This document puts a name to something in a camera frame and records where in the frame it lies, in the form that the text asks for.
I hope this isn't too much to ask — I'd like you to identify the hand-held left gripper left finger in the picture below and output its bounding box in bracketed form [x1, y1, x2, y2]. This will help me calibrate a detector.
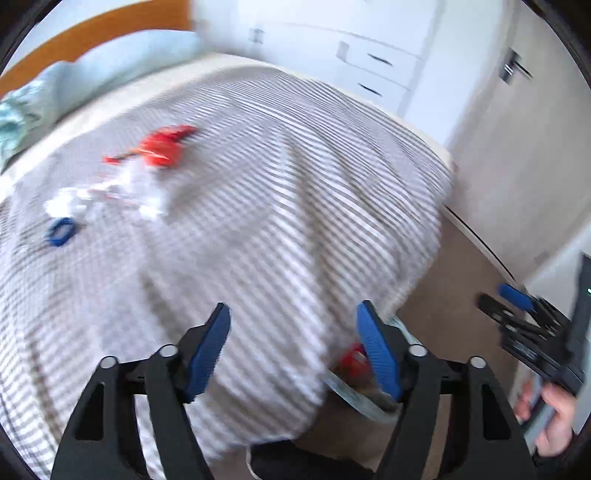
[50, 302, 232, 480]

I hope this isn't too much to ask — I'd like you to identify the teal cloth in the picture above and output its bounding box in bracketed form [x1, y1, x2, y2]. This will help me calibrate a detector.
[0, 80, 51, 167]

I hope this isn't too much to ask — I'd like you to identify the wooden bed frame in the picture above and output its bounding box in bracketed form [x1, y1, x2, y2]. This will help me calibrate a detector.
[0, 0, 195, 100]

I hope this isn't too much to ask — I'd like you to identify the person's right forearm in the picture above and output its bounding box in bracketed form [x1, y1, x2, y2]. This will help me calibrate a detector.
[531, 427, 580, 472]

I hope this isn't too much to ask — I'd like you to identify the white paper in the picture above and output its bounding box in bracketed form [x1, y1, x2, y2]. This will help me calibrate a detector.
[44, 187, 93, 222]

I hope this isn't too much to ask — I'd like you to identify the grey checked lace-trimmed blanket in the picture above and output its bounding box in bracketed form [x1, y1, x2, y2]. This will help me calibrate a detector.
[0, 60, 455, 480]

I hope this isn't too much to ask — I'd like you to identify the white wardrobe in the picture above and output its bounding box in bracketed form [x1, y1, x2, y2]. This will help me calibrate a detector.
[189, 0, 444, 116]

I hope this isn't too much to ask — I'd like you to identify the white door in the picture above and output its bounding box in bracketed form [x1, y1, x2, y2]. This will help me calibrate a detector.
[445, 0, 591, 287]

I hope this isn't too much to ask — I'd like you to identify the blue ring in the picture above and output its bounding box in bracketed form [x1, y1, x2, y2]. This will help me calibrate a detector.
[45, 218, 77, 247]

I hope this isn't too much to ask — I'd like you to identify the person's right hand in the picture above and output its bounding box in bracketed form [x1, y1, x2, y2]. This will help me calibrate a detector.
[515, 381, 578, 457]

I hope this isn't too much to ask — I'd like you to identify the small red packet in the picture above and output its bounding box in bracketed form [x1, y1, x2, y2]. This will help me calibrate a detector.
[335, 344, 372, 384]

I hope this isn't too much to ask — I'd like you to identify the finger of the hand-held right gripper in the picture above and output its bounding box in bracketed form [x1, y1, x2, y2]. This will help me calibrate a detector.
[477, 293, 542, 334]
[498, 283, 571, 328]

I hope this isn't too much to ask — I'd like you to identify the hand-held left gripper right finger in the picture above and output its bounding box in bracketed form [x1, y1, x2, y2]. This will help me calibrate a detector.
[355, 300, 539, 480]

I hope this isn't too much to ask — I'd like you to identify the light blue pillow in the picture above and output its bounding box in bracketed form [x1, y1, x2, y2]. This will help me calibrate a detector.
[9, 30, 208, 121]

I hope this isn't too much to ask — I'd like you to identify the red snack packet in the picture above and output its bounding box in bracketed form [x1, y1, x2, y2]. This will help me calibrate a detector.
[102, 124, 199, 171]

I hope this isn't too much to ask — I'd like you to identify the green printed plastic bag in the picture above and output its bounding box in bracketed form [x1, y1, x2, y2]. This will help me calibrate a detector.
[323, 314, 416, 423]

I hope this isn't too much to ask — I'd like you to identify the metal door handle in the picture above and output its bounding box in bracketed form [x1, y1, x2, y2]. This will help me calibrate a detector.
[501, 46, 534, 86]

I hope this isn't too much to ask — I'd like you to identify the clear plastic wrapper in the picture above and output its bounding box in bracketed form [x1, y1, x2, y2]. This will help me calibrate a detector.
[88, 164, 169, 220]

